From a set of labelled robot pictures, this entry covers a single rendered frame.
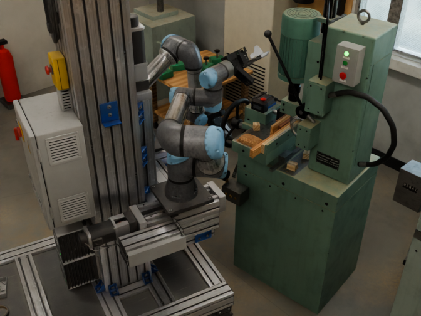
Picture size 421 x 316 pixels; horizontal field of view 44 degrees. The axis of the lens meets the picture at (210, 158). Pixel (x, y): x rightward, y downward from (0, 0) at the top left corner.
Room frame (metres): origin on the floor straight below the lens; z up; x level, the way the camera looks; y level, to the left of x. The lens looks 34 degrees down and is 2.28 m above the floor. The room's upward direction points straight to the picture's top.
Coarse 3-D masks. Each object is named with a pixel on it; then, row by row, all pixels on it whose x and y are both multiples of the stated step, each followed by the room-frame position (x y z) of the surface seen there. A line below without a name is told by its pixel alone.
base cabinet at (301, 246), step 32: (256, 192) 2.16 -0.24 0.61; (288, 192) 2.04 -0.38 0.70; (256, 224) 2.16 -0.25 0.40; (288, 224) 2.03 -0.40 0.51; (320, 224) 1.92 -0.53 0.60; (352, 224) 2.06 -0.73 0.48; (256, 256) 2.15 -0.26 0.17; (288, 256) 2.02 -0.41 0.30; (320, 256) 1.90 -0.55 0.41; (352, 256) 2.14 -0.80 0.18; (288, 288) 2.00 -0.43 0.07; (320, 288) 1.89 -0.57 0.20
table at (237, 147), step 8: (272, 120) 2.40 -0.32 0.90; (248, 128) 2.40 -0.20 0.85; (264, 128) 2.33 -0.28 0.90; (240, 136) 2.24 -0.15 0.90; (256, 136) 2.24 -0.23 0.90; (264, 136) 2.25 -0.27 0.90; (232, 144) 2.20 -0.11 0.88; (240, 144) 2.17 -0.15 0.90; (288, 144) 2.22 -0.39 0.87; (240, 152) 2.17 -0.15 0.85; (248, 152) 2.14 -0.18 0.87; (272, 152) 2.11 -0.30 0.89; (280, 152) 2.17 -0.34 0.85; (256, 160) 2.11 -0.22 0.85; (264, 160) 2.08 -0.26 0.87; (272, 160) 2.11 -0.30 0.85
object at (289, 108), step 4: (284, 100) 2.31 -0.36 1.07; (288, 100) 2.31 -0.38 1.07; (284, 104) 2.30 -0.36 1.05; (288, 104) 2.29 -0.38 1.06; (292, 104) 2.27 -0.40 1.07; (296, 104) 2.27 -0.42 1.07; (280, 108) 2.32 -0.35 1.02; (284, 108) 2.30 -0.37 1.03; (288, 108) 2.29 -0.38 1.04; (292, 108) 2.27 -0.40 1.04; (284, 112) 2.30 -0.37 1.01; (288, 112) 2.28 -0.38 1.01; (292, 112) 2.27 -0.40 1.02; (292, 116) 2.27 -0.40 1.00
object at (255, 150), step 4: (276, 132) 2.22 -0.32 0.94; (272, 136) 2.18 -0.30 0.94; (264, 140) 2.14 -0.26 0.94; (260, 144) 2.11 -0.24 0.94; (252, 148) 2.07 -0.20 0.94; (256, 148) 2.07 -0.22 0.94; (260, 148) 2.09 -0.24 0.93; (252, 152) 2.05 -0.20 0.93; (256, 152) 2.07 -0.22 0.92; (260, 152) 2.09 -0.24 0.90; (252, 156) 2.05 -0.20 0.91
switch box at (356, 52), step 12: (336, 48) 2.01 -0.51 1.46; (348, 48) 1.97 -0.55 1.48; (360, 48) 1.97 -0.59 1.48; (336, 60) 2.00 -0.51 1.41; (348, 60) 1.97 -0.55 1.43; (360, 60) 1.96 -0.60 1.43; (336, 72) 1.99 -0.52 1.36; (348, 72) 1.96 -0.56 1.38; (360, 72) 1.98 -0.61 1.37; (348, 84) 1.96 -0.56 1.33
